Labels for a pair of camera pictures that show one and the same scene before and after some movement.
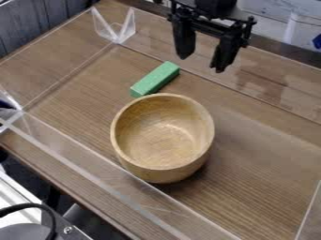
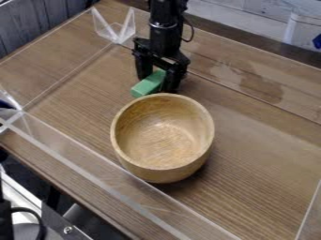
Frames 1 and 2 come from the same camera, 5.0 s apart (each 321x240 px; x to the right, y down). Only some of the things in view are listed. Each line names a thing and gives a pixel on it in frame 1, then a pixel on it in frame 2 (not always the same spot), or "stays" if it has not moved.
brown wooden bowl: (162, 134) stays
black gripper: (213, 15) to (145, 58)
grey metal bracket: (76, 217) stays
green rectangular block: (156, 80) stays
